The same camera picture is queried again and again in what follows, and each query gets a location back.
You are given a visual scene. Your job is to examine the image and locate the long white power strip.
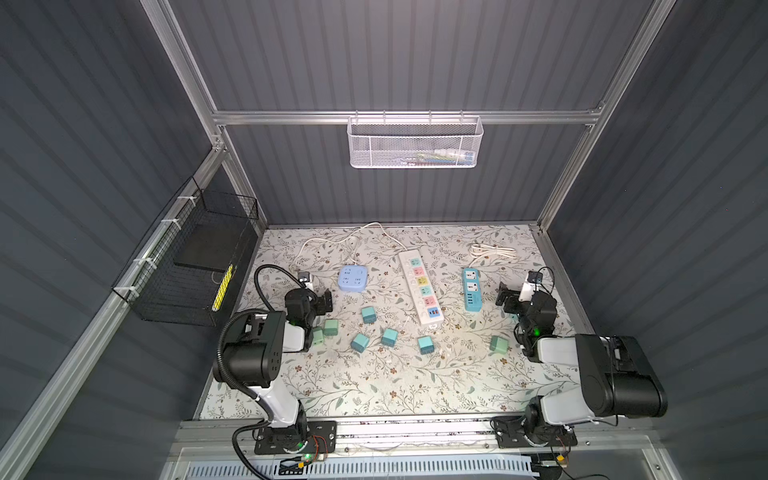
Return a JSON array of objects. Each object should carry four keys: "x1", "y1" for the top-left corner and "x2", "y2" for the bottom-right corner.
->
[{"x1": 398, "y1": 249, "x2": 445, "y2": 326}]

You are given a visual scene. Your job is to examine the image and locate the black wire basket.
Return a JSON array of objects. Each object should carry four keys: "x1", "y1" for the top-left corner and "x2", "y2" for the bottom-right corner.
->
[{"x1": 113, "y1": 180, "x2": 259, "y2": 327}]

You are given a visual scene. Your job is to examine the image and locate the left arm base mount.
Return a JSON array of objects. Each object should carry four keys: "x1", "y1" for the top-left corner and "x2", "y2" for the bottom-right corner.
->
[{"x1": 252, "y1": 421, "x2": 338, "y2": 455}]

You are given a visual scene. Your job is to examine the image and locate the items in white basket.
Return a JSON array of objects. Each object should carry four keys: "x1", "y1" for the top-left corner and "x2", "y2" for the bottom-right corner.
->
[{"x1": 397, "y1": 148, "x2": 477, "y2": 168}]

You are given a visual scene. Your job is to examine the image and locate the teal plug adapter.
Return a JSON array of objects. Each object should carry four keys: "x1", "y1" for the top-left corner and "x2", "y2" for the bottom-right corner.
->
[
  {"x1": 417, "y1": 336, "x2": 435, "y2": 355},
  {"x1": 350, "y1": 333, "x2": 370, "y2": 353},
  {"x1": 361, "y1": 306, "x2": 377, "y2": 324},
  {"x1": 381, "y1": 328, "x2": 399, "y2": 347}
]

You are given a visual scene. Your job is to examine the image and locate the white power strip cable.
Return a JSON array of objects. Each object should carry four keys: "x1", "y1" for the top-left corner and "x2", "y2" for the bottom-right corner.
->
[{"x1": 292, "y1": 221, "x2": 410, "y2": 269}]

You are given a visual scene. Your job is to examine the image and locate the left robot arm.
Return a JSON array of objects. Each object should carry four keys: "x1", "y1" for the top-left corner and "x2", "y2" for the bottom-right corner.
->
[{"x1": 212, "y1": 288, "x2": 333, "y2": 435}]

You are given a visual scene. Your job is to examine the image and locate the teal power strip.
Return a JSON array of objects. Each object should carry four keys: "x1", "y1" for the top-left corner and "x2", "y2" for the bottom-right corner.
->
[{"x1": 462, "y1": 268, "x2": 482, "y2": 313}]

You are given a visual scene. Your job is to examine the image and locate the bundled white cable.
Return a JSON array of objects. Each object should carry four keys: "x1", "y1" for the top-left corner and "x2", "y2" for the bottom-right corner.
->
[{"x1": 469, "y1": 241, "x2": 518, "y2": 262}]

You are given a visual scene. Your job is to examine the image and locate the blue square power socket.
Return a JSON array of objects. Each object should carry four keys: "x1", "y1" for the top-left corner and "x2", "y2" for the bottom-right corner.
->
[{"x1": 337, "y1": 265, "x2": 368, "y2": 293}]

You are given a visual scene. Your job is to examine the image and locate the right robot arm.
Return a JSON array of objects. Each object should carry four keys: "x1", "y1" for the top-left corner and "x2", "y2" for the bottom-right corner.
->
[{"x1": 495, "y1": 282, "x2": 668, "y2": 447}]

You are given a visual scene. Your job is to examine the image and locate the white wire mesh basket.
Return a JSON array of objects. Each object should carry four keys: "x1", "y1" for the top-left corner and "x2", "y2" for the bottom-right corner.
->
[{"x1": 346, "y1": 114, "x2": 484, "y2": 169}]

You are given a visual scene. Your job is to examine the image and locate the green plug adapter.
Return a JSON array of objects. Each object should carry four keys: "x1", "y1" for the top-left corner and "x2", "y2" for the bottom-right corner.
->
[
  {"x1": 489, "y1": 335, "x2": 509, "y2": 355},
  {"x1": 311, "y1": 328, "x2": 325, "y2": 346},
  {"x1": 323, "y1": 319, "x2": 339, "y2": 337}
]

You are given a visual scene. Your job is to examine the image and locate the white vented cover strip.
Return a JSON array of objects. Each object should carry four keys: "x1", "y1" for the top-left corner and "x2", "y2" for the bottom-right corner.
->
[{"x1": 184, "y1": 454, "x2": 541, "y2": 480}]

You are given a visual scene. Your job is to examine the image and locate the black corrugated cable hose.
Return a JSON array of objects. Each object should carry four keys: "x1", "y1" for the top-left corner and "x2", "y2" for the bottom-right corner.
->
[{"x1": 212, "y1": 263, "x2": 313, "y2": 480}]

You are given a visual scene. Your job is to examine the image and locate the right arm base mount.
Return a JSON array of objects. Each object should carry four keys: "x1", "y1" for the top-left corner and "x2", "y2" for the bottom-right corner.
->
[{"x1": 490, "y1": 415, "x2": 578, "y2": 449}]

